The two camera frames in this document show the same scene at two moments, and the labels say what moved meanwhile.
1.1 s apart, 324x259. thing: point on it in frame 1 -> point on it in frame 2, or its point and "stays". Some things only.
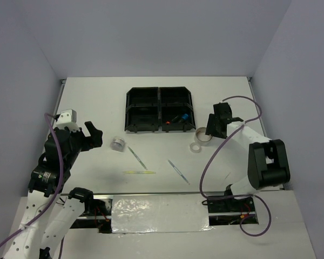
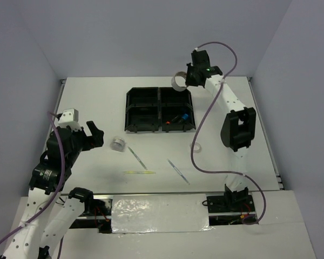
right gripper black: x=210 y=129 -> x=188 y=81
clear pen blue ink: x=179 y=172 stays
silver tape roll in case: x=117 y=144 stays
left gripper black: x=90 y=141 stays
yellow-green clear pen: x=136 y=172 stays
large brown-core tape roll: x=200 y=134 -> x=174 y=83
